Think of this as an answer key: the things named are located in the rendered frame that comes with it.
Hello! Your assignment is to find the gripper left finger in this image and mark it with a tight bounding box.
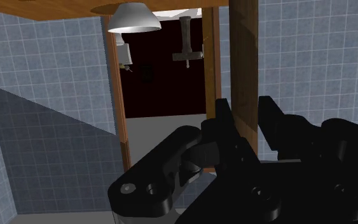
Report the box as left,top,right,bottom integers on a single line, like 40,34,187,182
107,98,262,218

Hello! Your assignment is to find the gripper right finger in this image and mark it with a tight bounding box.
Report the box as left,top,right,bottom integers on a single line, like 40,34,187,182
258,95,358,220

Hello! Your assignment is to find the wooden door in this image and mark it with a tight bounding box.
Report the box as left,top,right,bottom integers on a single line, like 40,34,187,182
228,0,259,156

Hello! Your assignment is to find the white box-shaped fixture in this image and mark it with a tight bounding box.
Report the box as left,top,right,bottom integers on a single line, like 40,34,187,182
115,32,134,73

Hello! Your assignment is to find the grey T-shaped fixture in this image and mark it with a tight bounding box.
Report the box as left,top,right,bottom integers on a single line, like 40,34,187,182
172,16,205,68

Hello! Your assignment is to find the wooden table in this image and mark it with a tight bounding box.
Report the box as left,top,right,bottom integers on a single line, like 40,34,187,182
0,0,230,22

